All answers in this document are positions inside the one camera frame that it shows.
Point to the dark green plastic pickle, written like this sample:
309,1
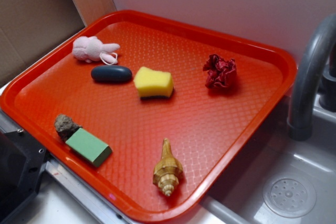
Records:
111,73

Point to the orange plastic tray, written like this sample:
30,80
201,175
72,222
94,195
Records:
206,127

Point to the yellow sponge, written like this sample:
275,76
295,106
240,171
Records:
153,83

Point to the crumpled red paper ball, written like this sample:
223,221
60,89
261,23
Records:
221,73

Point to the tan spiral seashell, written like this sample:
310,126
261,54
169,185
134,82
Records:
168,171

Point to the green rectangular block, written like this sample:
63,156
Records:
88,146

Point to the pink plush bunny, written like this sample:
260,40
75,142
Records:
91,49

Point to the grey brown rock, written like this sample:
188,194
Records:
65,126

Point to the grey toy faucet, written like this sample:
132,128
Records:
316,70

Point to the grey toy sink basin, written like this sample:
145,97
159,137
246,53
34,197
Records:
274,179

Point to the brown cardboard panel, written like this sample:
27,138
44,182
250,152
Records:
32,28

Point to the black metal bracket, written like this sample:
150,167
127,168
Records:
23,161

